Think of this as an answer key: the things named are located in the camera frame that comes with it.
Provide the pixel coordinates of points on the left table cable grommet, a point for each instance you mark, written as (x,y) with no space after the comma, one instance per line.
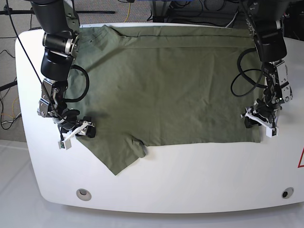
(83,195)

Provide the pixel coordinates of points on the table cable grommet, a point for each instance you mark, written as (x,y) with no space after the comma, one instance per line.
(287,193)
(83,195)

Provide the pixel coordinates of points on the right table cable grommet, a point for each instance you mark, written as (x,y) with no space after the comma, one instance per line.
(287,193)

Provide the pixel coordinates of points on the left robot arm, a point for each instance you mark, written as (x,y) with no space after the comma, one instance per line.
(264,19)

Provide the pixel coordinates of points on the red triangle sticker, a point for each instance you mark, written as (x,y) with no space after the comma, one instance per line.
(301,161)

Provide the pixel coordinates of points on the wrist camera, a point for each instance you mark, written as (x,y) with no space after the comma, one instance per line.
(65,144)
(272,132)

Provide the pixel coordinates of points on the olive green T-shirt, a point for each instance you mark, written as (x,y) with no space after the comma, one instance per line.
(155,86)

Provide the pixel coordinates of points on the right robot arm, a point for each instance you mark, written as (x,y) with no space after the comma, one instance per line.
(60,22)

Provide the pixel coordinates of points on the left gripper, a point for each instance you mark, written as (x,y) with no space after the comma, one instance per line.
(266,116)

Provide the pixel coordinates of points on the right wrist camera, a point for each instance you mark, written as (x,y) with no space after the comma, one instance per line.
(65,144)

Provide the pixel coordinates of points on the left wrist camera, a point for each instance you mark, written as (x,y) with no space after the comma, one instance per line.
(272,132)

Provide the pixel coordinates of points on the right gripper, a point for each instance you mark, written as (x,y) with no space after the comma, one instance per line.
(84,127)

